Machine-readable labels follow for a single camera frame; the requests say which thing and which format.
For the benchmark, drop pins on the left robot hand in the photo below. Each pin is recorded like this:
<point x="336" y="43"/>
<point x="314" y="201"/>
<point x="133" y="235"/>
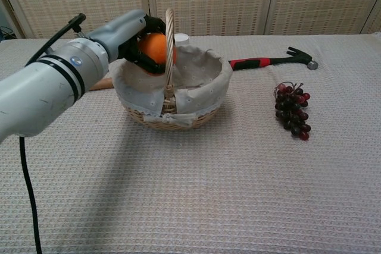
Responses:
<point x="131" y="40"/>

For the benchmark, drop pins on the orange fruit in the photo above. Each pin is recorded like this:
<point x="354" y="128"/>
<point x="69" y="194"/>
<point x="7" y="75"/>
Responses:
<point x="156" y="48"/>

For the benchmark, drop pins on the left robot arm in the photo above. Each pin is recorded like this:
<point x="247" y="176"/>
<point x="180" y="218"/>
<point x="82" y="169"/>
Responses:
<point x="44" y="90"/>

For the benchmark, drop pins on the wicker basket with cloth liner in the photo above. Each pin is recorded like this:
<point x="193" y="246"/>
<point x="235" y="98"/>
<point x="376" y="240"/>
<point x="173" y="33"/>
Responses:
<point x="178" y="96"/>

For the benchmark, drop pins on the woven folding screen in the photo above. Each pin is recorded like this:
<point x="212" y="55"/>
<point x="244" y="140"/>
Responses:
<point x="238" y="1"/>

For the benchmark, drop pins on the white cylindrical cup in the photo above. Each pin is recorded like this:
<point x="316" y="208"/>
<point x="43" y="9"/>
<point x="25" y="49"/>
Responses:
<point x="182" y="38"/>

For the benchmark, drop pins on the wooden rolling pin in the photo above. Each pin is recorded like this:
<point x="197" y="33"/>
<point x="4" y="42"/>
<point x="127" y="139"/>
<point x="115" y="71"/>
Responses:
<point x="102" y="84"/>

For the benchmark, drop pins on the red black claw hammer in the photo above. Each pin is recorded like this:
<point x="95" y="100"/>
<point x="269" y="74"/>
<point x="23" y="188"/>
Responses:
<point x="256" y="63"/>

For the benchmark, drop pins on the white waffle tablecloth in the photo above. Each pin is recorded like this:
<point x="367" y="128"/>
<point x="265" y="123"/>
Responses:
<point x="208" y="176"/>

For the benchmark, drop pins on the dark red grape bunch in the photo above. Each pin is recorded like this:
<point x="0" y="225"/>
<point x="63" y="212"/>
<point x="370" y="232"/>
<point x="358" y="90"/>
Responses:
<point x="293" y="111"/>

